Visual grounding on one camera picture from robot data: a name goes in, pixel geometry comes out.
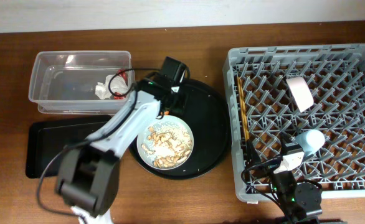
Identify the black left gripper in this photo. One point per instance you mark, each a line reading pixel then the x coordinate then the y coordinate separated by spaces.
pixel 181 104

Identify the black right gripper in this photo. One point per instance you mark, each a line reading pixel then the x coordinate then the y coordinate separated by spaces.
pixel 253 156

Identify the grey plate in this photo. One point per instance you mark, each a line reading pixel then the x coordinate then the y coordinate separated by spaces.
pixel 167 146

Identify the light blue plastic cup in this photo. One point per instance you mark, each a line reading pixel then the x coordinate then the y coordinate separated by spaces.
pixel 311 141

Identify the rice and food scraps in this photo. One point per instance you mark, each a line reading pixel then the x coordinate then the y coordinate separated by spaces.
pixel 168 146

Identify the wooden chopstick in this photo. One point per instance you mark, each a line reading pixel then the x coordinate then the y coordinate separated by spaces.
pixel 244 109
pixel 241 107

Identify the red snack wrapper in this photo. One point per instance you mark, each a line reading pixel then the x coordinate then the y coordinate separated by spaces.
pixel 119 85

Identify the white tissue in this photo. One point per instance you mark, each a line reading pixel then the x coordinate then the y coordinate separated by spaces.
pixel 103 90

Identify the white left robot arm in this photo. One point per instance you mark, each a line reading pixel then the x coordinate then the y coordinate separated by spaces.
pixel 89 173

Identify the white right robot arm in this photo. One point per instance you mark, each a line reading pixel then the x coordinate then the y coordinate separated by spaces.
pixel 299 200

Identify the grey dishwasher rack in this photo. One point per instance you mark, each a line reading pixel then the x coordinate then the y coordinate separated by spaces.
pixel 261 107

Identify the round black tray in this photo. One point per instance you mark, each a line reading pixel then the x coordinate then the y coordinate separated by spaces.
pixel 206 113

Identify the clear plastic bin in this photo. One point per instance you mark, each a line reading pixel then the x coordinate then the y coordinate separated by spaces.
pixel 65 82

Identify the rectangular black tray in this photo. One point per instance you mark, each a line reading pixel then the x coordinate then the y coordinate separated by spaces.
pixel 47 138

